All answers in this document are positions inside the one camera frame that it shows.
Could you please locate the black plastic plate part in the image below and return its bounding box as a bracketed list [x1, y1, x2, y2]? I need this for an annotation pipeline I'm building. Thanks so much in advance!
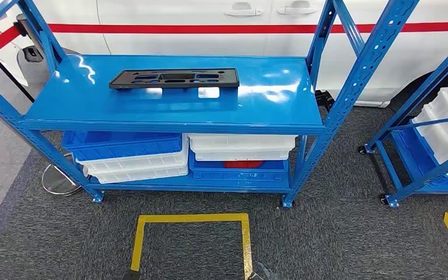
[108, 68, 240, 91]

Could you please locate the blue metal shelf rack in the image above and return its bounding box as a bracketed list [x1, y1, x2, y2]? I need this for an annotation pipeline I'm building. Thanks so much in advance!
[0, 0, 420, 209]

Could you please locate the blue wheeled shelf rack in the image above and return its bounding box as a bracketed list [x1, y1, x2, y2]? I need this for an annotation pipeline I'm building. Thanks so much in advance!
[357, 30, 448, 209]

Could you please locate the blue plastic crate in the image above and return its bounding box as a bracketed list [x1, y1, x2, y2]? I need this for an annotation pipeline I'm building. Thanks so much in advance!
[392, 127, 448, 190]
[188, 150, 290, 183]
[61, 130, 183, 162]

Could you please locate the red item in crate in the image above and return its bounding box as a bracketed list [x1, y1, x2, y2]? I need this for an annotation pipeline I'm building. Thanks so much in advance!
[223, 160, 265, 170]

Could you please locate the white car with red stripe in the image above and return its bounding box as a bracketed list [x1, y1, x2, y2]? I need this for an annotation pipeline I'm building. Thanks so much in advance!
[0, 0, 448, 108]

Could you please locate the black plastic piece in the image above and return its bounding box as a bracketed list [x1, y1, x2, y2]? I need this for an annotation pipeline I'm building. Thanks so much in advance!
[316, 90, 335, 113]

